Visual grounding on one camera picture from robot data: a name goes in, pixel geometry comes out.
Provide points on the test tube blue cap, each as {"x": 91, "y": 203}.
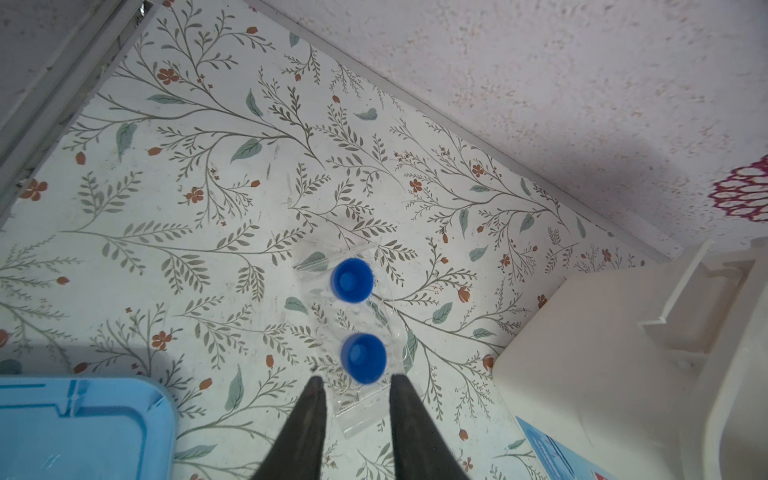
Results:
{"x": 352, "y": 280}
{"x": 364, "y": 357}

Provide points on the white plastic bin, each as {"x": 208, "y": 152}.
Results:
{"x": 656, "y": 372}

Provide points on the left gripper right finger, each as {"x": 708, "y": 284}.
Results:
{"x": 419, "y": 451}

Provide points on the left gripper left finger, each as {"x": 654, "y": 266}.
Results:
{"x": 298, "y": 450}

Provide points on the blue plastic lid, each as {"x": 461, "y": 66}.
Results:
{"x": 86, "y": 428}

